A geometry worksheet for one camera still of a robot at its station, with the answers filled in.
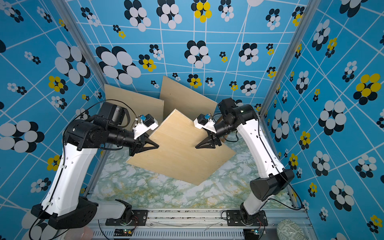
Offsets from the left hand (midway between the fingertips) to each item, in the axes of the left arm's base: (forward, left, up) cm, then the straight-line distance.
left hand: (158, 142), depth 58 cm
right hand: (+4, -16, -4) cm, 17 cm away
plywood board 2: (-2, -7, -8) cm, 11 cm away
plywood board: (+39, -10, -13) cm, 43 cm away
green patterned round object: (-25, -58, -36) cm, 73 cm away
